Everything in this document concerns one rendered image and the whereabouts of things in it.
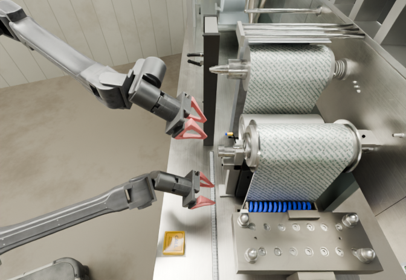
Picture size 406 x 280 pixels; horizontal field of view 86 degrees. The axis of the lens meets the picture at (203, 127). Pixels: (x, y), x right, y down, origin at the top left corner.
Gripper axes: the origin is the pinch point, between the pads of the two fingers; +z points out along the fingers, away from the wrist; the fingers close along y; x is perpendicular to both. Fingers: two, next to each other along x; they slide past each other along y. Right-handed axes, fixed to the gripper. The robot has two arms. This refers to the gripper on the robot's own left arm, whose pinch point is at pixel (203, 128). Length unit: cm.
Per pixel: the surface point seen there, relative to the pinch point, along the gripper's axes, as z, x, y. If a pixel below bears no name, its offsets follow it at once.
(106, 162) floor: 14, -158, -78
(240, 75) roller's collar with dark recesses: 7.9, 9.6, -20.7
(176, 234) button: 17.6, -35.8, 14.4
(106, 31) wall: -45, -139, -246
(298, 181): 30.9, 6.2, 7.5
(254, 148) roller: 11.2, 6.7, 5.4
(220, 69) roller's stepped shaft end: 2.1, 6.6, -22.4
